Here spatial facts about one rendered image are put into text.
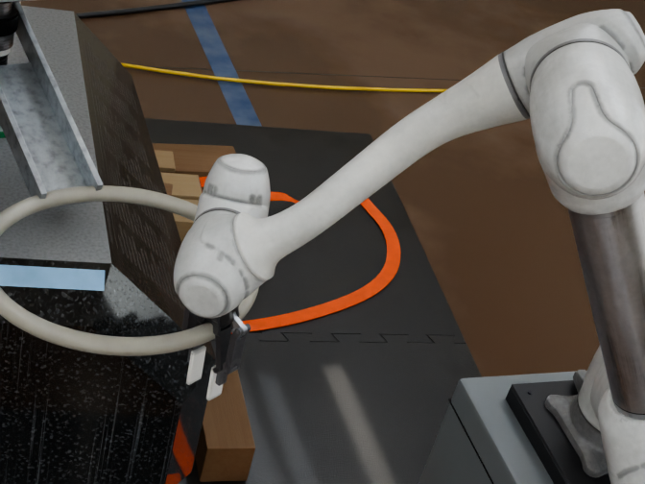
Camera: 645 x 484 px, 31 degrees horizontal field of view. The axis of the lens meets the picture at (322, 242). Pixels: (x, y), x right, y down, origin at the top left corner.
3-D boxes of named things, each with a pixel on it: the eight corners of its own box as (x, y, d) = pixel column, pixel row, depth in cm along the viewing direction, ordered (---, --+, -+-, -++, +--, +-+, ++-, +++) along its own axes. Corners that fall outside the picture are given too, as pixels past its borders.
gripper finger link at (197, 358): (193, 353, 194) (190, 350, 195) (188, 385, 198) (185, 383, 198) (206, 347, 196) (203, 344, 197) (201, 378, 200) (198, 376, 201)
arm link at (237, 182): (201, 221, 187) (182, 264, 176) (214, 135, 179) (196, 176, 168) (267, 235, 187) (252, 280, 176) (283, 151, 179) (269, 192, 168)
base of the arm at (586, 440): (616, 378, 218) (628, 356, 215) (678, 469, 202) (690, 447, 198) (532, 384, 211) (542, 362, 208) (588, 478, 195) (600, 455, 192)
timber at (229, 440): (247, 481, 287) (255, 447, 281) (199, 482, 284) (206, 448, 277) (227, 394, 310) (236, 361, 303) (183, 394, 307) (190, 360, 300)
